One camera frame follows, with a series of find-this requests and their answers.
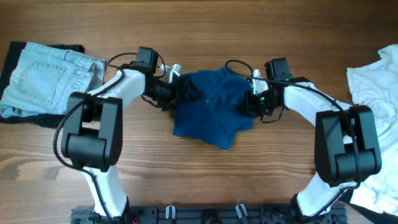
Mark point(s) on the light blue denim jeans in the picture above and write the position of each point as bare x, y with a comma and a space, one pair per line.
49, 84

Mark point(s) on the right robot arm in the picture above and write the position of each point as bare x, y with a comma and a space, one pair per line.
347, 149

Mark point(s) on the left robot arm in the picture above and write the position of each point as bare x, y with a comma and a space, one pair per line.
89, 138

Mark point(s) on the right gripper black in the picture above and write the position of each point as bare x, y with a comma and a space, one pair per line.
249, 104

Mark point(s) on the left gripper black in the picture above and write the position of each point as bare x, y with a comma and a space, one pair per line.
176, 95

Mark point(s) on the black folded garment left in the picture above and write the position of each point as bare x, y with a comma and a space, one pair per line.
18, 119

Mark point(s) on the blue t-shirt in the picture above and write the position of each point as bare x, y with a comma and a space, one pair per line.
211, 111

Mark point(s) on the white garment pile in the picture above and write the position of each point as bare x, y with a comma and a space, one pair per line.
375, 86

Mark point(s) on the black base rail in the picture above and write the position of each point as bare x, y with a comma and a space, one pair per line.
270, 213

